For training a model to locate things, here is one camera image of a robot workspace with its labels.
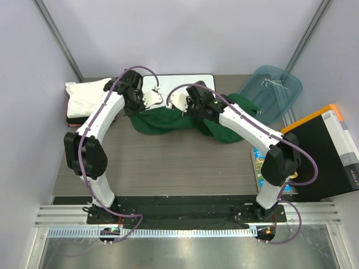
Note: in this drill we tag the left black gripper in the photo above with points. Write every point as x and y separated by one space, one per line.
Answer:
130 112

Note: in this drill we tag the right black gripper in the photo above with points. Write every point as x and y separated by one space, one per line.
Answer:
189 101

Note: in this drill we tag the green polo t shirt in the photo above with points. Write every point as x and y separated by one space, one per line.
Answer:
161 120

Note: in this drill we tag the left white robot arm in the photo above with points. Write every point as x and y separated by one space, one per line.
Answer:
84 152

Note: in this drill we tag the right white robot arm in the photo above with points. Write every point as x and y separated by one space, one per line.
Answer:
281 157

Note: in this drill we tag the white folded t shirt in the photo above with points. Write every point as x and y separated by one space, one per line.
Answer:
84 97

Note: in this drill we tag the colourful picture book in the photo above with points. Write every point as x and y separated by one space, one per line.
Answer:
258 160

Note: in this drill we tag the teal plastic bin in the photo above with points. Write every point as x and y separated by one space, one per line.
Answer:
273 91

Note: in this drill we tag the yellow cup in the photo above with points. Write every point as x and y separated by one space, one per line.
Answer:
293 176

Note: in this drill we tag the black orange file box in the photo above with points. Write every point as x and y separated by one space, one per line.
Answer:
326 138

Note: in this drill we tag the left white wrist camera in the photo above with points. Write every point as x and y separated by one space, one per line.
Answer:
152 97

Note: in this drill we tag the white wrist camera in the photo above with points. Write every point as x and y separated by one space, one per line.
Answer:
177 101
152 97

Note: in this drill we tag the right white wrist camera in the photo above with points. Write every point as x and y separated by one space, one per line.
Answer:
177 101

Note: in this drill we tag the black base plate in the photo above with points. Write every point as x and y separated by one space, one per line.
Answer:
185 211

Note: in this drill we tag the aluminium rail frame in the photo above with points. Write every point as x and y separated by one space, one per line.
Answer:
190 232

